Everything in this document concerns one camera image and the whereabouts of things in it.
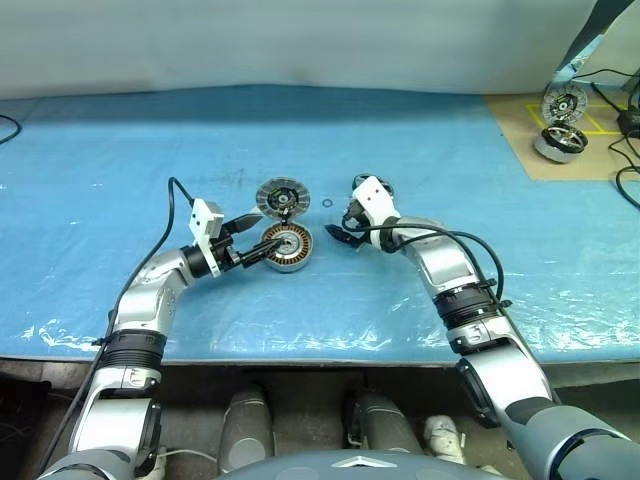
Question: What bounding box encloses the black cable at table edge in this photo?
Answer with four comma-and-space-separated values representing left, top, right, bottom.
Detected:
0, 113, 23, 147

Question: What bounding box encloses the round grey motor lid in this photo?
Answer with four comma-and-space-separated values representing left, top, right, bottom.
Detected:
255, 175, 312, 221
542, 82, 588, 122

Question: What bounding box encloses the white shoe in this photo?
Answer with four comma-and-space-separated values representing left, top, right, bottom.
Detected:
423, 414, 469, 464

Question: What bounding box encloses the grey robot chest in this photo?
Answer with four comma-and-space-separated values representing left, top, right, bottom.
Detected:
212, 448, 506, 480

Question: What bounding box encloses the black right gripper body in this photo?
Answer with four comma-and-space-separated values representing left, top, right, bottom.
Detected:
341, 198, 375, 246

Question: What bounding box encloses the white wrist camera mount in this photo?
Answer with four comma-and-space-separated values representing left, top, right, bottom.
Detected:
351, 175, 402, 250
187, 197, 225, 279

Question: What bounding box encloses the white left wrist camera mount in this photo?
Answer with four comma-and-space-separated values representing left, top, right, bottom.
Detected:
187, 197, 225, 279

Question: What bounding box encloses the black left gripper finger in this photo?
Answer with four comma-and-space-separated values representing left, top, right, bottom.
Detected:
223, 213, 263, 237
237, 238, 283, 268

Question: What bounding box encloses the brown cardboard sheet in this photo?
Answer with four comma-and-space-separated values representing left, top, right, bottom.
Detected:
482, 92, 640, 181

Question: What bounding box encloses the looped black cable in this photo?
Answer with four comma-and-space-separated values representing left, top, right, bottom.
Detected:
607, 132, 640, 209

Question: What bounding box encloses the grey rounded shape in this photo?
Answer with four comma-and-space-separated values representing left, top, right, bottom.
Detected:
341, 389, 424, 457
221, 383, 275, 474

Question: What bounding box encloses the thin black cable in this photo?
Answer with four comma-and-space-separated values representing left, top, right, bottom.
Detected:
572, 69, 640, 119

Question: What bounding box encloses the dark stand leg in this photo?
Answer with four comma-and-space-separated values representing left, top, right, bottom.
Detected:
552, 0, 629, 94

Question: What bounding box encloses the black power adapter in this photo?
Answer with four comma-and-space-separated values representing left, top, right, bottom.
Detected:
617, 110, 640, 137

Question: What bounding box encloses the thin white cable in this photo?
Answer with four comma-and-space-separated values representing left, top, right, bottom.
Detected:
158, 447, 224, 460

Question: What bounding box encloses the blue plastic table cover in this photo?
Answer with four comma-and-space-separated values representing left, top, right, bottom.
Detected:
0, 83, 640, 369

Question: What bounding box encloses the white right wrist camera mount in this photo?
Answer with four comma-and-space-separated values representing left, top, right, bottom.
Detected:
351, 175, 402, 250

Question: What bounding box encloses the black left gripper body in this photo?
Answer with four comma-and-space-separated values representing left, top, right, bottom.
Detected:
209, 222, 247, 272

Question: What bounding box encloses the motor housing with copper windings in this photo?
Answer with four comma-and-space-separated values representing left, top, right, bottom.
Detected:
260, 222, 315, 274

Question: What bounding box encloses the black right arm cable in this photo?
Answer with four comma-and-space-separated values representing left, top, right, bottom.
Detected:
342, 173, 514, 311

